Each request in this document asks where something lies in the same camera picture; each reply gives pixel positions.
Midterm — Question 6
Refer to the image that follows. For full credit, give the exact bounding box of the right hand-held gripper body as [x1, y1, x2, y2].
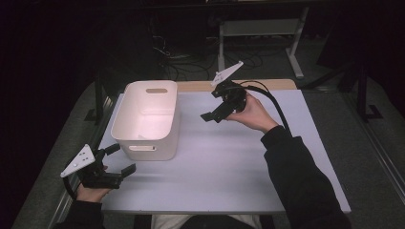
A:
[210, 60, 248, 115]

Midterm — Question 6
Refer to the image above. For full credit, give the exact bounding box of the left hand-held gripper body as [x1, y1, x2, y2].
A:
[60, 143, 124, 190]

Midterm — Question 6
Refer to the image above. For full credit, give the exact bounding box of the white plastic storage bin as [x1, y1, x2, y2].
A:
[110, 79, 180, 162]

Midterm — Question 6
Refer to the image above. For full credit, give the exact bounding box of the person's left hand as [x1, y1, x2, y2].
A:
[75, 165, 112, 204]

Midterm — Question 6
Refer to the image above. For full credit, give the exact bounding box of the person's right hand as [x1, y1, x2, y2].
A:
[224, 92, 280, 135]

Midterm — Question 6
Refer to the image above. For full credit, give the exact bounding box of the white table mat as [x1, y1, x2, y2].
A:
[98, 89, 352, 214]

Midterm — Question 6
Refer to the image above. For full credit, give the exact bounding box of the dark metal stand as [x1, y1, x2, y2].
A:
[83, 68, 113, 126]
[300, 60, 385, 123]

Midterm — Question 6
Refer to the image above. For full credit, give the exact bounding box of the white metal stand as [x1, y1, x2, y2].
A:
[217, 5, 311, 79]

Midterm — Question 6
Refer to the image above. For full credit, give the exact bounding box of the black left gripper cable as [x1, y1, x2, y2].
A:
[62, 176, 79, 200]

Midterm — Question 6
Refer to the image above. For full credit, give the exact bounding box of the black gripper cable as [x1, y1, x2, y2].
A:
[237, 79, 293, 137]
[62, 176, 79, 200]

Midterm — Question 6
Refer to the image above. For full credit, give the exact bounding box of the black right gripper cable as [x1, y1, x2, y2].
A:
[237, 79, 293, 137]

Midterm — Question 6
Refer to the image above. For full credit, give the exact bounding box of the tangle of floor cables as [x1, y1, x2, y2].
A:
[147, 17, 222, 81]

